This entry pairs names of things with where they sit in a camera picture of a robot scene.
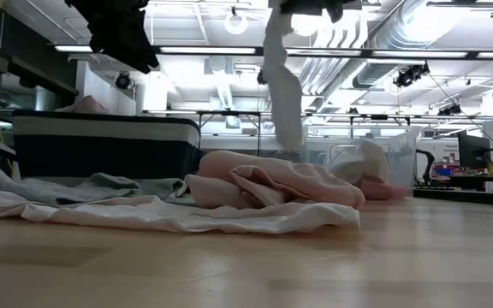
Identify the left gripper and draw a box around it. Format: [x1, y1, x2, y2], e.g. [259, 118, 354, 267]
[64, 0, 160, 74]

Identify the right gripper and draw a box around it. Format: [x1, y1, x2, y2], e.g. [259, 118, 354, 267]
[279, 0, 363, 24]

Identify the white cloth with tags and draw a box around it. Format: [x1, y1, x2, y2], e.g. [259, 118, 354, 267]
[262, 0, 308, 151]

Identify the pale grey-green sock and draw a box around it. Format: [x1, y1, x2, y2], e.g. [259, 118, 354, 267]
[134, 177, 187, 201]

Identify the plain white cloth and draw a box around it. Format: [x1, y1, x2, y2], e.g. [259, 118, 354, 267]
[330, 139, 389, 186]

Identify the grey sock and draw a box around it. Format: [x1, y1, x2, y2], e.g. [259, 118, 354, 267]
[0, 164, 141, 205]

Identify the salmon pink cloth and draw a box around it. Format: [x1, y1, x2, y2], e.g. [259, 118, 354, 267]
[185, 149, 366, 210]

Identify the black spotlight cluster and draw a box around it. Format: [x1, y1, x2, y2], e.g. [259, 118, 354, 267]
[437, 104, 463, 116]
[393, 62, 431, 89]

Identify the navy fabric storage bin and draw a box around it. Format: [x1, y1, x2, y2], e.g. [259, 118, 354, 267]
[12, 109, 205, 181]

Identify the black track light bar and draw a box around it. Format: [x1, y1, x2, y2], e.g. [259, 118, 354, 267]
[425, 0, 493, 19]

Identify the clear plastic bin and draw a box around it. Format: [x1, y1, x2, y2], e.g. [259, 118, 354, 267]
[300, 125, 421, 200]

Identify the large pale pink cloth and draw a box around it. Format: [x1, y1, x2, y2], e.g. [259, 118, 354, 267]
[0, 189, 362, 235]

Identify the black curved stand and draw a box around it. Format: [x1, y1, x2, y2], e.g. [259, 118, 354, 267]
[415, 148, 437, 186]

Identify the deep pink cloth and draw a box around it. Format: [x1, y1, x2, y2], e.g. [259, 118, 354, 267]
[355, 179, 413, 201]

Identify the black computer monitor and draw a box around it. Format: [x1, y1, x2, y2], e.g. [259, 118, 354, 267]
[457, 131, 491, 171]

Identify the silver ventilation duct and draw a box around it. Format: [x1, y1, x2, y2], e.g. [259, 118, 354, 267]
[351, 0, 428, 89]

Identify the dark shelving frame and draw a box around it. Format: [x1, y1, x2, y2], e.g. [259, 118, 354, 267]
[0, 25, 80, 138]

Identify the black extrusion frame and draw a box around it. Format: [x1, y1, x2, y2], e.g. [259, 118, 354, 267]
[413, 187, 493, 209]

